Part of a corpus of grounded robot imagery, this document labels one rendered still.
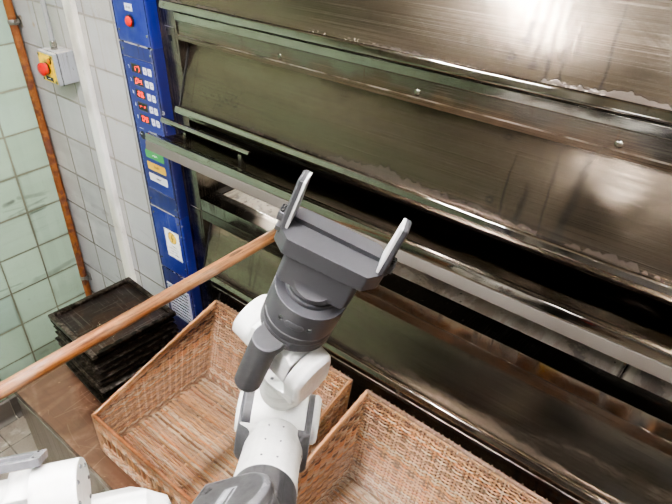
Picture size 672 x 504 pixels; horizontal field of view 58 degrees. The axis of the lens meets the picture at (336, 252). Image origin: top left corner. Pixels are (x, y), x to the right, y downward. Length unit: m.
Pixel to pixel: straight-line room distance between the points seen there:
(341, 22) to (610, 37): 0.50
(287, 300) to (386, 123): 0.67
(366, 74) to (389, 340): 0.64
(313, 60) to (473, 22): 0.38
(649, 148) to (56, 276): 2.32
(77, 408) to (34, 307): 0.80
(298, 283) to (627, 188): 0.61
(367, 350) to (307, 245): 0.97
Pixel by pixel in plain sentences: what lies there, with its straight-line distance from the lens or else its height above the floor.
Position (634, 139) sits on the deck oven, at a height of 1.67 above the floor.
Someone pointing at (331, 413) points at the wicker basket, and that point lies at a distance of 1.66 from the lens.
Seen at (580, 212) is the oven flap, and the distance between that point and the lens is 1.10.
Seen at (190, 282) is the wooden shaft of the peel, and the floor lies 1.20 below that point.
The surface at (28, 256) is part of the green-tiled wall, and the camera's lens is 2.70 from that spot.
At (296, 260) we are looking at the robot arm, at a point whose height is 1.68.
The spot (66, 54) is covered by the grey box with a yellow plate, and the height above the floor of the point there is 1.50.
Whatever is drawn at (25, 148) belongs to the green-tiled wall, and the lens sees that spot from 2.56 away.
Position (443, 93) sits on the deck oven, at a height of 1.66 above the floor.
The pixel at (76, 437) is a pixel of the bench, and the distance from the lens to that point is 2.04.
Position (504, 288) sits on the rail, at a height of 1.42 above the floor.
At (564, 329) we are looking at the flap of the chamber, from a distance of 1.04.
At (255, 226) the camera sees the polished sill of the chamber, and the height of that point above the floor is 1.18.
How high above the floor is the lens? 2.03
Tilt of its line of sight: 33 degrees down
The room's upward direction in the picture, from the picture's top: straight up
